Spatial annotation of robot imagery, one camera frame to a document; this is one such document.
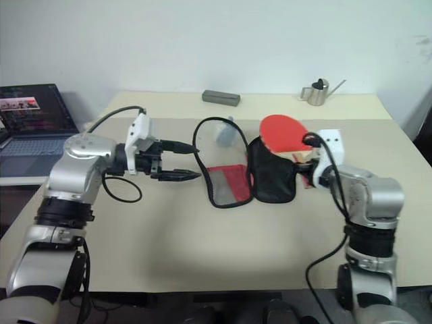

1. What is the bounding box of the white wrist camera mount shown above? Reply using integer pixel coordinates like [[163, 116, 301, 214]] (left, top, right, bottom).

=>
[[312, 129, 346, 188], [124, 113, 151, 176]]

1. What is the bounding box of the dark rounded shape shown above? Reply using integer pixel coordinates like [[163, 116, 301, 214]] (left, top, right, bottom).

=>
[[263, 298, 300, 324]]

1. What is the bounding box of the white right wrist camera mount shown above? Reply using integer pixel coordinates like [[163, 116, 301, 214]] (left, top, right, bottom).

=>
[[312, 129, 346, 188]]

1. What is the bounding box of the open grey laptop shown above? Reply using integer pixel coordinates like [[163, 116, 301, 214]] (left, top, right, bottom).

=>
[[0, 83, 82, 178]]

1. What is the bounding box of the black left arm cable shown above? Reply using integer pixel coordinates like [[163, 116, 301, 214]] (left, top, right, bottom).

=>
[[76, 106, 148, 324]]

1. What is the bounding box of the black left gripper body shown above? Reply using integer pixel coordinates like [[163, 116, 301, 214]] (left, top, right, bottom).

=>
[[134, 138, 169, 180]]

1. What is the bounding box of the steel watering can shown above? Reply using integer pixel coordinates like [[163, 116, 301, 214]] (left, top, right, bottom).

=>
[[299, 78, 347, 106]]

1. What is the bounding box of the grey blue zipper pull tab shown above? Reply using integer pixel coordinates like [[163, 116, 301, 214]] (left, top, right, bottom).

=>
[[215, 116, 237, 148]]

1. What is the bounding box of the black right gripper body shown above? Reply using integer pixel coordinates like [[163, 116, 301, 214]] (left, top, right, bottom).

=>
[[301, 165, 321, 180]]

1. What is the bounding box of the red black paddle case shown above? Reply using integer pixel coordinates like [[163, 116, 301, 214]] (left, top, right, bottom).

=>
[[192, 116, 298, 209]]

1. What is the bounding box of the red table tennis paddle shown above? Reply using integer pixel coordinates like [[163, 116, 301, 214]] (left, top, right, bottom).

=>
[[259, 114, 320, 190]]

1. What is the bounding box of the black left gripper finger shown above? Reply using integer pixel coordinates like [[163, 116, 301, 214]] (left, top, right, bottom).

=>
[[161, 139, 200, 155], [157, 168, 203, 183]]

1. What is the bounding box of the grey rectangular pouch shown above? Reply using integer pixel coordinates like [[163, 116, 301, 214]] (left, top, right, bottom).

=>
[[201, 89, 241, 108]]

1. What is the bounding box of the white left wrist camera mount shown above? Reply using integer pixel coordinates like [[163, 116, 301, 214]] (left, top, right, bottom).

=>
[[124, 113, 151, 176]]

